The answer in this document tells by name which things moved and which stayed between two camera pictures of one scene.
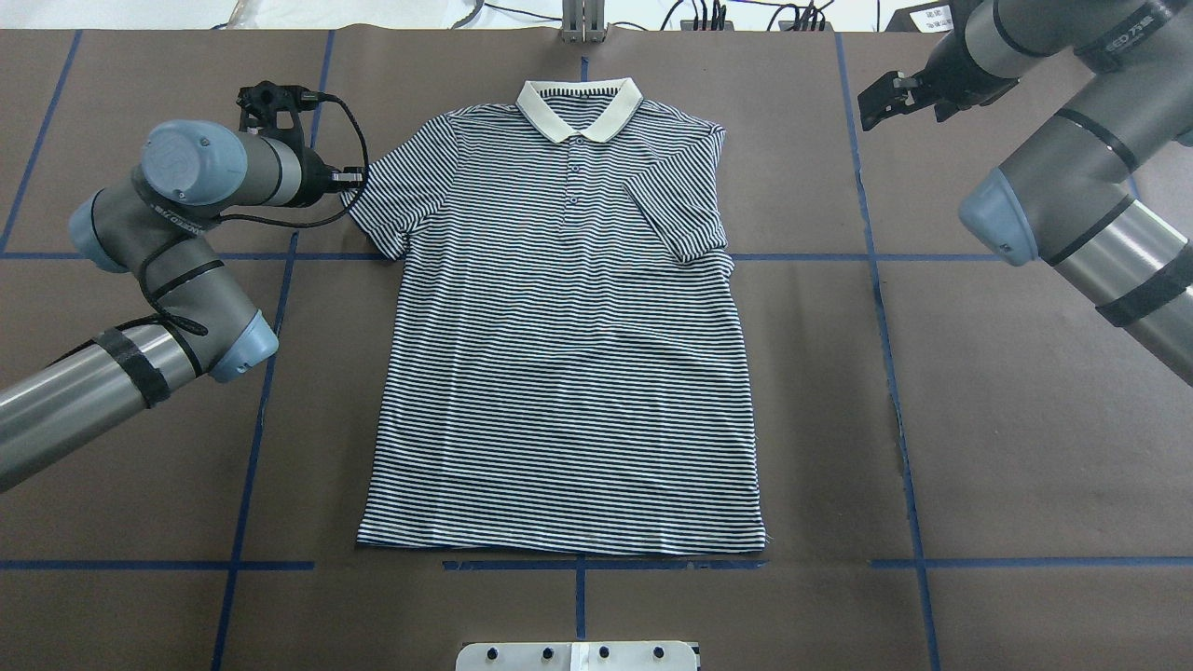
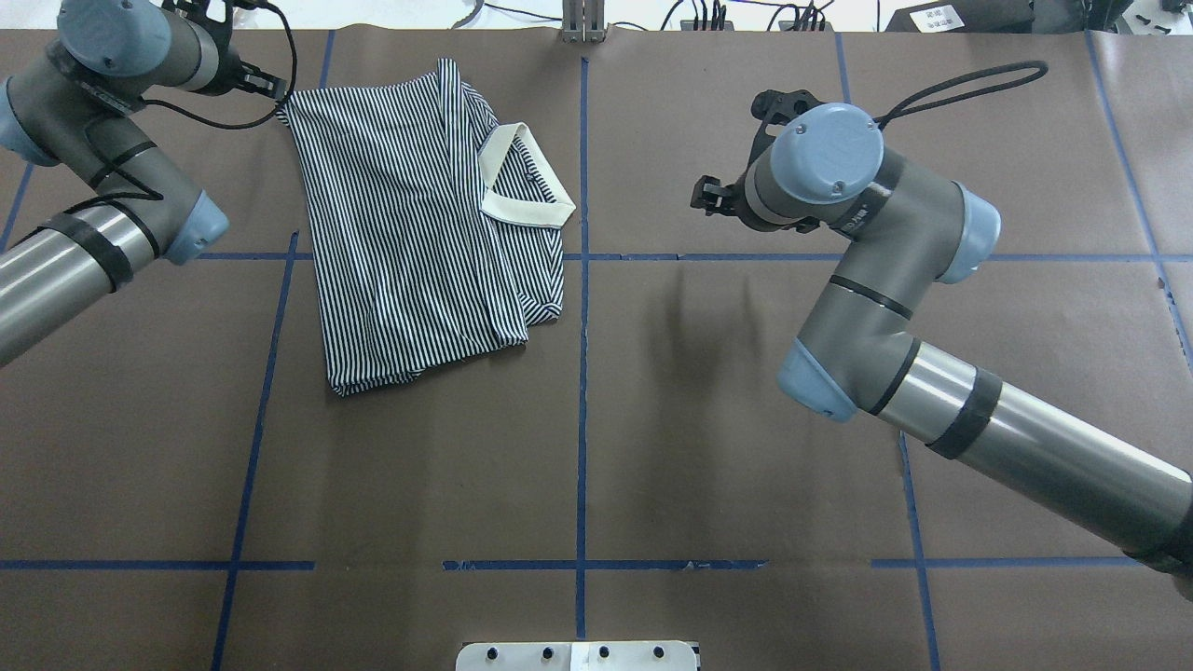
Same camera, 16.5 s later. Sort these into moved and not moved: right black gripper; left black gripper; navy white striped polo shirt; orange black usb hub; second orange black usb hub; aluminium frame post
Moved: right black gripper; left black gripper; navy white striped polo shirt
Not moved: second orange black usb hub; orange black usb hub; aluminium frame post
